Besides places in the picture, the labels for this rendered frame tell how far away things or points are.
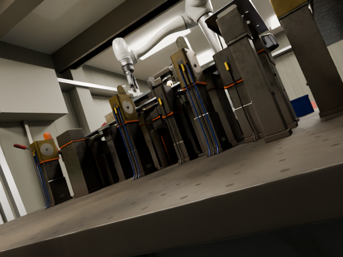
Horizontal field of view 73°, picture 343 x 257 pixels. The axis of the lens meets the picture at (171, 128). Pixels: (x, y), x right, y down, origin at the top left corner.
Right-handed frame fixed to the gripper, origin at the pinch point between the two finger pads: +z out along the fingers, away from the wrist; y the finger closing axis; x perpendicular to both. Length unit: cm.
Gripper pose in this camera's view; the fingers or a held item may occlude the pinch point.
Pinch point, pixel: (137, 94)
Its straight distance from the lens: 162.0
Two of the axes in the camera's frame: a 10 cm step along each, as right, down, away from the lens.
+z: 3.4, 9.3, -1.0
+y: -1.5, -0.5, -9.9
